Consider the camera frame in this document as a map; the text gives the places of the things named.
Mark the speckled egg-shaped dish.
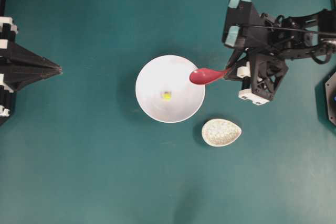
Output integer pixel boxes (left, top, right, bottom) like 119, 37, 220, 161
201, 119, 242, 147

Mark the yellow hexagonal prism block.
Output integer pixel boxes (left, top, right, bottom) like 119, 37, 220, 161
162, 91, 172, 101

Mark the black camera cable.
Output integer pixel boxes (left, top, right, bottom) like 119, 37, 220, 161
243, 24, 336, 36

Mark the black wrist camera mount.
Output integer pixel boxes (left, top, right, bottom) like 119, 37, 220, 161
222, 0, 275, 49

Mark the large white bowl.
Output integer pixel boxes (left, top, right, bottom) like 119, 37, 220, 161
135, 55, 205, 123

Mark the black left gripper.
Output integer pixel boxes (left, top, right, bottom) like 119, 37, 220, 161
1, 16, 62, 126

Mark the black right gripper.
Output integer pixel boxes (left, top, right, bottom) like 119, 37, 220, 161
223, 49, 288, 105

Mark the red plastic spoon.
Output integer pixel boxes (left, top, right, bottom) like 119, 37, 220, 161
189, 68, 230, 85

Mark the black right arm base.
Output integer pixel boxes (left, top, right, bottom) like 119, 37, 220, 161
315, 71, 335, 132

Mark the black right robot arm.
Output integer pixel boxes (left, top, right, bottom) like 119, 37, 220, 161
222, 8, 335, 105

